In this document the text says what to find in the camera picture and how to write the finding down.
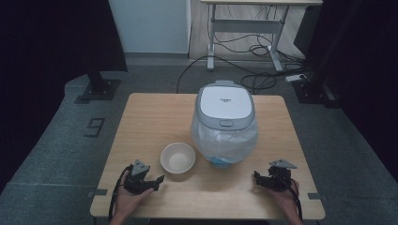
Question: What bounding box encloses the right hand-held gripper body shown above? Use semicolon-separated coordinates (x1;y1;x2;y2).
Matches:
263;158;299;192

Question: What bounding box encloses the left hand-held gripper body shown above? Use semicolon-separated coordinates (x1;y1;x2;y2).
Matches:
123;158;158;196

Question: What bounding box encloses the person's left hand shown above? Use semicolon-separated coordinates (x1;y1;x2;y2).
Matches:
114;172;155;218

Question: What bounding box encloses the person's right hand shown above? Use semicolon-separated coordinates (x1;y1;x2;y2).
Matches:
266;179;300;218

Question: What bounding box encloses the white paper bowl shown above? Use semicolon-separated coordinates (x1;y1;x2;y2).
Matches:
160;142;197;175

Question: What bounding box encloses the grey tape piece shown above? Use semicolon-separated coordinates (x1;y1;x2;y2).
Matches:
307;192;329;202

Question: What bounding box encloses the dark floor outlet box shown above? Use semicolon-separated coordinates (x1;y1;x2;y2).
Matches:
84;116;106;139

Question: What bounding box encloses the white rice cooker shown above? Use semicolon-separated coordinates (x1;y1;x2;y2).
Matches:
190;80;260;170

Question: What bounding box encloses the black stand base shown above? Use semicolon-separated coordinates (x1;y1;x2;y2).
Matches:
73;72;122;105
292;78;343;110

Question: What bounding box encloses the white power strip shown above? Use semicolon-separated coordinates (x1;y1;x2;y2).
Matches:
284;73;308;83

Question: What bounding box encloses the black curtain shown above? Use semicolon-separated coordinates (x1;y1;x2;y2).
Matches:
294;0;398;184
0;0;129;196

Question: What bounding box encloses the white-legged wooden desk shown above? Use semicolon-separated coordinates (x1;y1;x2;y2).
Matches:
200;0;324;72

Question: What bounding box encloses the white panel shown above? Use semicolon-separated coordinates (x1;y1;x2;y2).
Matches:
107;0;192;55

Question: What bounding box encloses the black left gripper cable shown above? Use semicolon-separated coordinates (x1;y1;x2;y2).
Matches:
108;164;134;222

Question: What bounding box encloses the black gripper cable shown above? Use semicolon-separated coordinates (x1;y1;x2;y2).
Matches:
289;178;304;221
108;164;134;222

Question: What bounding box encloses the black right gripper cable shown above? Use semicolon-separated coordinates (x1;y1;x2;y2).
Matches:
289;178;304;221

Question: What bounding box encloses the tangle of black floor cables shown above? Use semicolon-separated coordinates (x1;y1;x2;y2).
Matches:
215;31;313;96

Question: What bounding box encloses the long black floor cable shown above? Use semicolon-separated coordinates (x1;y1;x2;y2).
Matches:
176;54;284;95

